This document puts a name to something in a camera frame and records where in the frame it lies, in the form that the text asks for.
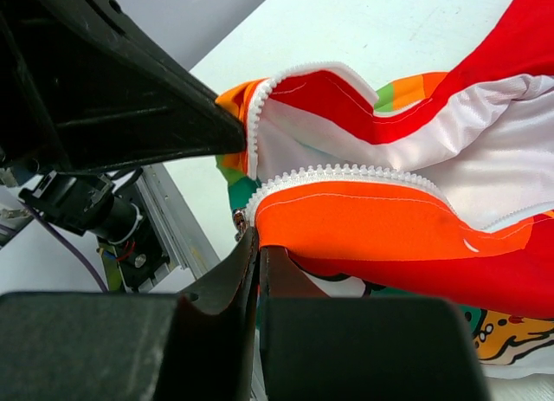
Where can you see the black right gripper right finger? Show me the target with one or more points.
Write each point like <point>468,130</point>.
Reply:
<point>316,347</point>

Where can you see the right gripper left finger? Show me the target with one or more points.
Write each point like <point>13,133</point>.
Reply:
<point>192,345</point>

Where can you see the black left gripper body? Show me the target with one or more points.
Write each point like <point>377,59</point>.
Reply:
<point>77,199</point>

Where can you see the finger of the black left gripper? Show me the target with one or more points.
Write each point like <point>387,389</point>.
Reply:
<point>108,96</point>

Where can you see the colourful red white kids jacket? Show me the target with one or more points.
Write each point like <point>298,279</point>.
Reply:
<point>438,184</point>

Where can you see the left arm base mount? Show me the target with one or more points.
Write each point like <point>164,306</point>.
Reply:
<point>168,250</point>

